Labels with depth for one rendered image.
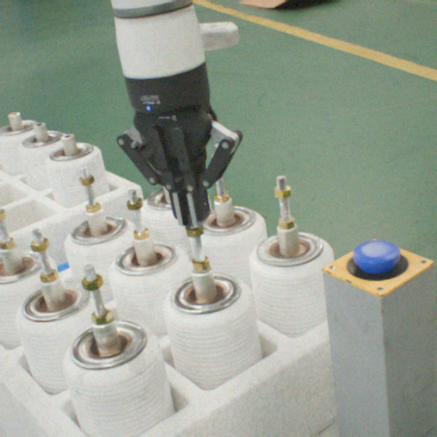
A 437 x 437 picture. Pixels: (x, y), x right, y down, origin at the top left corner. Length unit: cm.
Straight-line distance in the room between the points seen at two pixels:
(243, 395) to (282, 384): 5
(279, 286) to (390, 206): 70
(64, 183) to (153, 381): 59
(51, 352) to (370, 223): 79
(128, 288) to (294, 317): 19
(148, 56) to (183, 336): 28
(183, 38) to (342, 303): 27
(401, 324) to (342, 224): 78
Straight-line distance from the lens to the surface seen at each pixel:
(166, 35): 63
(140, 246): 84
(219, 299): 75
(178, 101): 65
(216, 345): 75
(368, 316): 64
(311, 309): 82
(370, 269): 64
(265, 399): 77
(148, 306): 84
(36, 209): 132
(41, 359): 81
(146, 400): 72
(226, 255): 88
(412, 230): 138
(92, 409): 72
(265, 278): 80
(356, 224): 141
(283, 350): 79
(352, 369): 70
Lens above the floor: 65
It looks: 25 degrees down
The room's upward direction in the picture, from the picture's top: 10 degrees counter-clockwise
